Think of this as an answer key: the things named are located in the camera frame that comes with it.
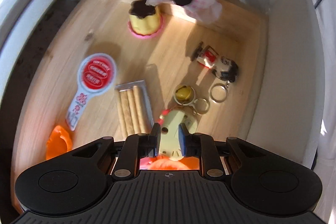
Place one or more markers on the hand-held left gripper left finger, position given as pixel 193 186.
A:
pixel 156 136

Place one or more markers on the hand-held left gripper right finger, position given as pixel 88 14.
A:
pixel 182 140

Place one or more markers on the orange plastic toy shell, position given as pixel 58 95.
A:
pixel 168 164
pixel 56 144

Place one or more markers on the yellow pudding toy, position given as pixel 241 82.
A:
pixel 143 23

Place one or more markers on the wooden drawer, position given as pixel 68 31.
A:
pixel 168 56

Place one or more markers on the biscuit stick packet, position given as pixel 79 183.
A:
pixel 131 108

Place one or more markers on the red white rice paddle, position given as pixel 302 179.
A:
pixel 98 73

